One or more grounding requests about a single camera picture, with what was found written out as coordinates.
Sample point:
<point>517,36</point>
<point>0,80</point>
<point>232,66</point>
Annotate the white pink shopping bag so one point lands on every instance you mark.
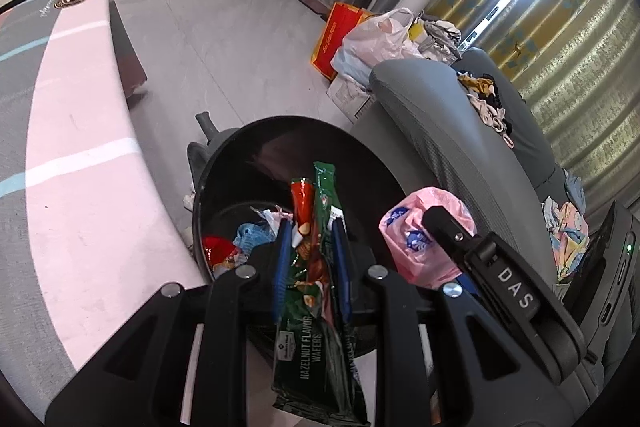
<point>380,34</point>

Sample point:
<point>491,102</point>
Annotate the pile of small clothes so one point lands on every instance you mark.
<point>487,107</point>

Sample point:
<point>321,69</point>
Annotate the green wafer packet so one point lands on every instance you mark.
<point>305,357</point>

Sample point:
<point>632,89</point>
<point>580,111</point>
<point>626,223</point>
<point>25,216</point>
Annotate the grey sofa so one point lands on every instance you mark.
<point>450,132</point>

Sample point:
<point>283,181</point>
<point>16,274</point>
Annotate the pink plastic bag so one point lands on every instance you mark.
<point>400,252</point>

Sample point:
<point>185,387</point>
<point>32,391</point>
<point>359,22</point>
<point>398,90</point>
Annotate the crumpled patterned cloth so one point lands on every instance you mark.
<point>440,37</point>

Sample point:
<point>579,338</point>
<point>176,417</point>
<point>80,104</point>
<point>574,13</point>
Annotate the grey plastic object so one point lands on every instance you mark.
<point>200,157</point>

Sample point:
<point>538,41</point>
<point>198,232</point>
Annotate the light blue plastic bag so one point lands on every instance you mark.
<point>352,67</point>

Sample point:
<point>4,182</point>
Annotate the red snack packet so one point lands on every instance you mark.
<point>220,252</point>

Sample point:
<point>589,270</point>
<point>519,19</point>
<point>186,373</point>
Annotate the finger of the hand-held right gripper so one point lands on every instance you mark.
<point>515,292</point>

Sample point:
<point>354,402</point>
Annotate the yellow patterned curtain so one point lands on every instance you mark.
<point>575,82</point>

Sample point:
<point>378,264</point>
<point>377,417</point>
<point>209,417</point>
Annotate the black trash bin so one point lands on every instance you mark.
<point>235,147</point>

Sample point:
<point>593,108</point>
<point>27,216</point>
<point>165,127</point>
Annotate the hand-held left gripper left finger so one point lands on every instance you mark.
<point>281,267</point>

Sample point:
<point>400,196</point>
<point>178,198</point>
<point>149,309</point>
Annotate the pastel patterned cloth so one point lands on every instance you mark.
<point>567,227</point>

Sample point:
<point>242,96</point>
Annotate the red paper bag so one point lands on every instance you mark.
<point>330,42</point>

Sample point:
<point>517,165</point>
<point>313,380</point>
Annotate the dark floor mat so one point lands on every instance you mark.
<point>314,4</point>

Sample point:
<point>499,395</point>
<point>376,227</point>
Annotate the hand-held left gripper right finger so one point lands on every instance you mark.
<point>342,267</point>

